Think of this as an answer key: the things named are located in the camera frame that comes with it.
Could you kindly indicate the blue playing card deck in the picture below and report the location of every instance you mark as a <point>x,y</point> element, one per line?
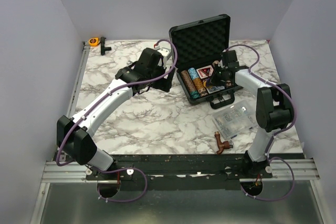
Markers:
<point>213,89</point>

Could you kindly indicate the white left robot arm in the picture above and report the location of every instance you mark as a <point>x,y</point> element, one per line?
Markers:
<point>75,134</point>

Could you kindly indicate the brown chip stack row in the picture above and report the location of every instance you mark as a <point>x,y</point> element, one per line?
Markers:
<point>189,85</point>

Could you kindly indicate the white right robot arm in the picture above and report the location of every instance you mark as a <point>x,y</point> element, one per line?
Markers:
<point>275,112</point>

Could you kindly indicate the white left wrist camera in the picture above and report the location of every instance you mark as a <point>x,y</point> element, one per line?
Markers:
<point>165,52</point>

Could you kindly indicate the black t-shaped tool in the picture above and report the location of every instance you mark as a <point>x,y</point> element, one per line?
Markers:
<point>103,47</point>

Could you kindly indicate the clear plastic bag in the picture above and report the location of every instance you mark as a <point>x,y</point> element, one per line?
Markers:
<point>235,119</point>

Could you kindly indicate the black triangular all-in button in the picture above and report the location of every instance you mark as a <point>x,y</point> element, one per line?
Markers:
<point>207,71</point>

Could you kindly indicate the brown faucet tap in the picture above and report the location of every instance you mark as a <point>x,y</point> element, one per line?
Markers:
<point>222,145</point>

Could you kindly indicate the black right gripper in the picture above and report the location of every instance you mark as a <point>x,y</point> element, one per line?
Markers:
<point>213,82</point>

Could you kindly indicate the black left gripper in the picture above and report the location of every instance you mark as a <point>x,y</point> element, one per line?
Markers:
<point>164,84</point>

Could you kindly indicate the black poker set case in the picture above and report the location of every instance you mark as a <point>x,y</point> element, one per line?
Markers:
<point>200,44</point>

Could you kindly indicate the orange tape measure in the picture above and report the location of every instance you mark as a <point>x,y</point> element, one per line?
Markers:
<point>94,42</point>

